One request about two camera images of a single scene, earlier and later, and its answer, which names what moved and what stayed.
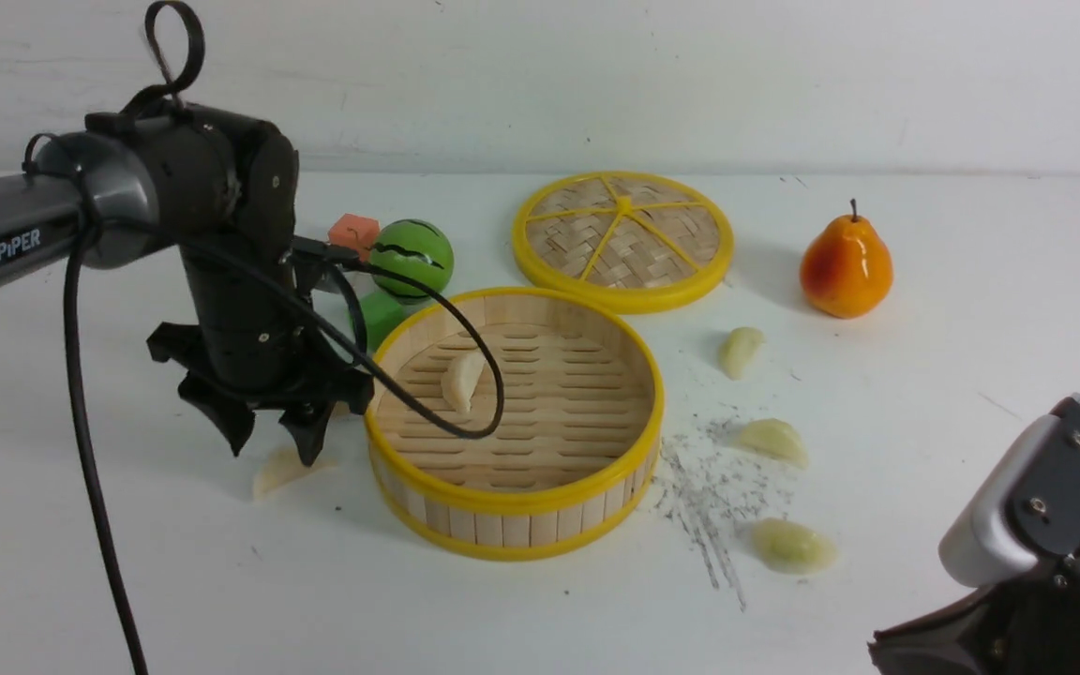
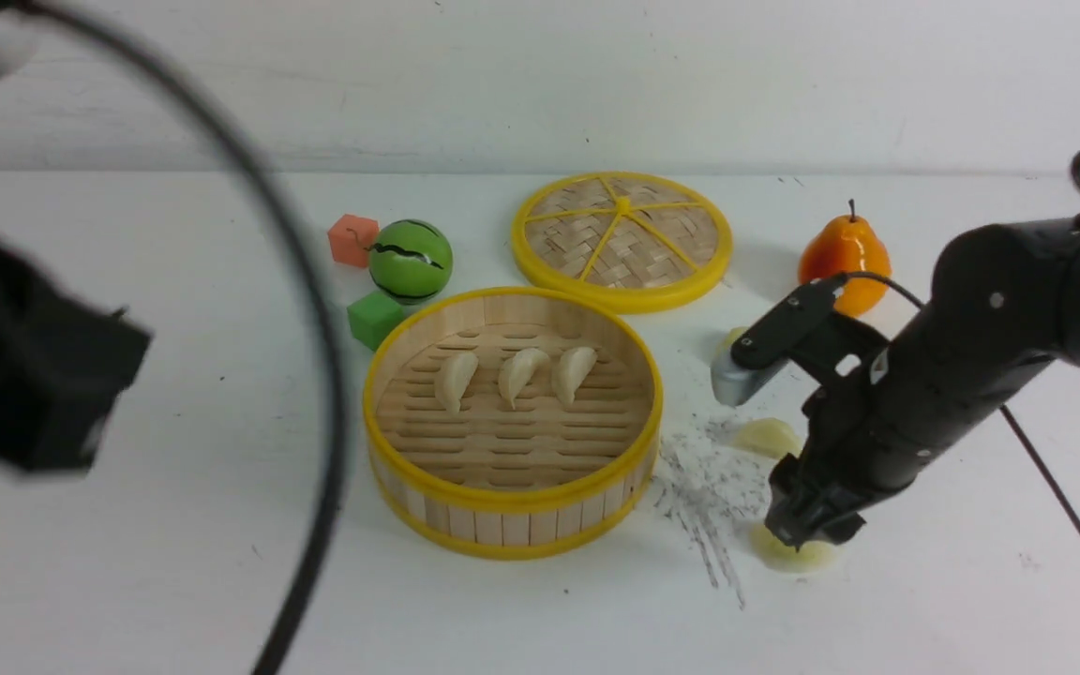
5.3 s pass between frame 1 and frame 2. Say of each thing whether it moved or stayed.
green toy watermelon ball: stayed
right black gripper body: moved
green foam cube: stayed
